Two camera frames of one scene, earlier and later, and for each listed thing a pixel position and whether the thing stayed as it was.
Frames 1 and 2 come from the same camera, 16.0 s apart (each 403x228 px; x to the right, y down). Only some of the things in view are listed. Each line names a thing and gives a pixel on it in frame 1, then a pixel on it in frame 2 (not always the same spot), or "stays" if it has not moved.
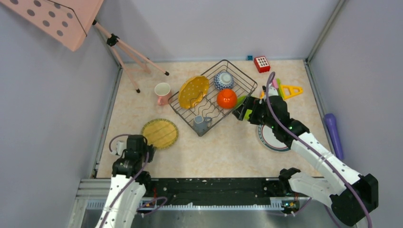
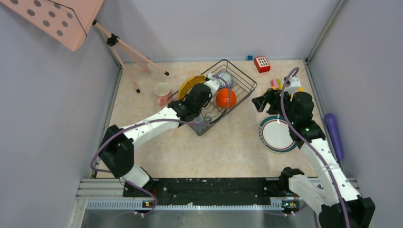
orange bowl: (226, 99) stays
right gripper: (254, 104) -> (274, 98)
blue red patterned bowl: (223, 80) stays
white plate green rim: (268, 138) stays
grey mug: (201, 124) stays
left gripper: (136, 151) -> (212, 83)
